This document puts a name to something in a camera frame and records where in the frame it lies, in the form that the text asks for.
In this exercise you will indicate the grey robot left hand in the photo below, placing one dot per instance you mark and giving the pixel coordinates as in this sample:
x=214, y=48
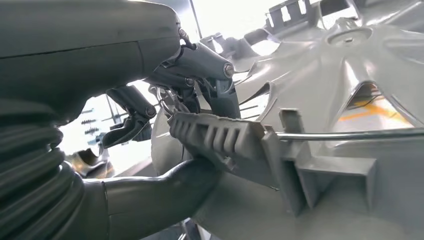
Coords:
x=82, y=43

